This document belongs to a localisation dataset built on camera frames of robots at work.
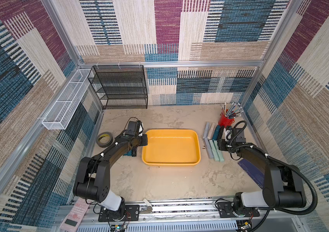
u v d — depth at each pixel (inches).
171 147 38.0
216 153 35.9
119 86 43.0
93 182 17.3
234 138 28.1
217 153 35.9
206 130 40.5
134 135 28.1
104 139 40.0
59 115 28.0
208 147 36.9
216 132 40.0
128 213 28.7
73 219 28.2
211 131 40.2
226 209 29.1
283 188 16.9
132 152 36.2
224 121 40.3
